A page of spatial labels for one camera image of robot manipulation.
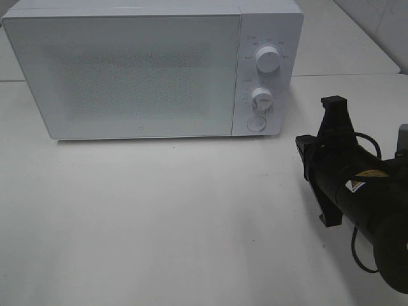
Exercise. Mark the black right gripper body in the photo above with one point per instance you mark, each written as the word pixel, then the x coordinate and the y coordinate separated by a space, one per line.
pixel 331 161

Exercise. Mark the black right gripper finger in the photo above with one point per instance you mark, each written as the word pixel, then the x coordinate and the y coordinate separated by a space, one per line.
pixel 336 117
pixel 330 214

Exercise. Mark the round door release button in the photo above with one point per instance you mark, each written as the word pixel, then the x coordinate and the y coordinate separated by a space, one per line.
pixel 256 124

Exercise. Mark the white microwave door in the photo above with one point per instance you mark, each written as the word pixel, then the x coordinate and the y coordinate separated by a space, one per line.
pixel 130 77

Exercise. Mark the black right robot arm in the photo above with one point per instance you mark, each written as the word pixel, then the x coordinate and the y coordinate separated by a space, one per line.
pixel 378 212

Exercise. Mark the lower white timer knob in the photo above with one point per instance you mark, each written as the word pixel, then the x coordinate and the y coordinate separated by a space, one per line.
pixel 261 98

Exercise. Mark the white adjacent table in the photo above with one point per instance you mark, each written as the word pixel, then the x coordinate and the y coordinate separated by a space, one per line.
pixel 331 43

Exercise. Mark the upper white power knob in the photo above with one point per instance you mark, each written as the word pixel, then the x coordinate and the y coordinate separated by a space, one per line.
pixel 267 58

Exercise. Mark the white microwave oven body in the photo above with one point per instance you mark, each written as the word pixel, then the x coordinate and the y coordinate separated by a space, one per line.
pixel 276 23

